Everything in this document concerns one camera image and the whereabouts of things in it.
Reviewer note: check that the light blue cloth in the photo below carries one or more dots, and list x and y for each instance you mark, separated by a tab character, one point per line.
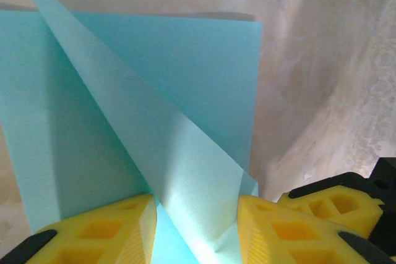
185	75

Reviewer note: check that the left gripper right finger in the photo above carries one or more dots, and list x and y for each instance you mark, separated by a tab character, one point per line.
253	230

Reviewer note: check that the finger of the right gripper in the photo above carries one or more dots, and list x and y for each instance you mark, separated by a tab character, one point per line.
362	214

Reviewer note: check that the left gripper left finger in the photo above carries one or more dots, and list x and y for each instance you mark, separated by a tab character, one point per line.
145	233

